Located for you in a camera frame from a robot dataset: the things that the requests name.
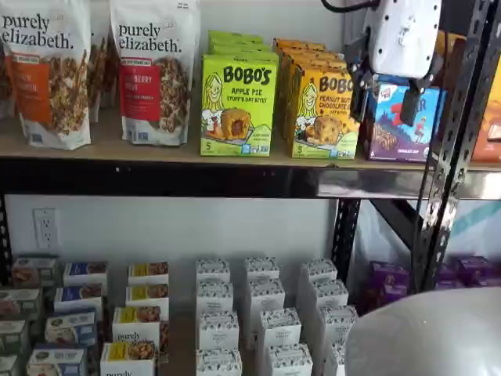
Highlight blue Zbar snack box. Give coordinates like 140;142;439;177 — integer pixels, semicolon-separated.
363;72;448;162

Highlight green Bobo's apple pie box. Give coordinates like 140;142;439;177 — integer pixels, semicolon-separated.
200;52;279;157
207;30;265;41
206;45;277;56
207;38;272;48

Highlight white wall power outlet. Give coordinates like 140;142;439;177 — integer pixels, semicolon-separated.
32;207;60;251

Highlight wooden shelf board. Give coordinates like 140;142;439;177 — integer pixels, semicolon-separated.
463;158;501;174
0;85;435;170

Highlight black metal shelf rack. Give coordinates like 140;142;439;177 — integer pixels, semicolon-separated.
0;0;482;293

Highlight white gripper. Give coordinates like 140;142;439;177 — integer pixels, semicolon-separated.
350;0;442;125

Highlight red label granola bag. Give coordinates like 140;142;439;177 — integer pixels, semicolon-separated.
109;0;201;146

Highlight orange Bobo's oat bites box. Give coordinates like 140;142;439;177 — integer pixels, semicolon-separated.
290;63;362;161
276;45;338;134
281;53;350;143
272;38;326;126

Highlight green label granola box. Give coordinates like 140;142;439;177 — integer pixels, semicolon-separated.
10;254;59;289
0;287;43;326
0;354;20;376
0;320;31;356

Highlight white patterned carton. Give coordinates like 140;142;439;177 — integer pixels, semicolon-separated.
312;305;359;376
323;342;348;376
195;280;234;314
296;258;338;310
303;279;350;338
194;348;243;376
244;256;281;282
195;257;231;284
254;307;303;373
245;277;287;338
267;343;314;376
197;311;240;351

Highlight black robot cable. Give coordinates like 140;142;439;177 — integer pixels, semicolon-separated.
319;0;381;13

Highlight purple snack box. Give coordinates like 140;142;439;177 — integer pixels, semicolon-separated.
434;262;469;290
456;256;499;277
370;261;411;286
467;269;501;290
363;281;410;314

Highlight white granola bag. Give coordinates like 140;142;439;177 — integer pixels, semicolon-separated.
99;34;121;110
88;0;112;123

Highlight blue label granola box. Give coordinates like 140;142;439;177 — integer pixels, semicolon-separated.
44;309;98;348
53;284;105;314
62;261;109;295
26;344;89;376

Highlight yellow label granola box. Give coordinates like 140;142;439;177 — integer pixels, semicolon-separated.
124;284;170;320
100;341;157;376
112;305;170;361
128;262;170;286

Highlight orange label granola bag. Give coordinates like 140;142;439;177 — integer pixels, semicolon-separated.
0;0;92;151

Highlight orange cardboard box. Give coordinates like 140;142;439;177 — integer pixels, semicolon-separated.
434;30;469;93
471;89;501;164

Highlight Purely Elizabeth small boxes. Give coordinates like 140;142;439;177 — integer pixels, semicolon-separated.
7;252;365;376

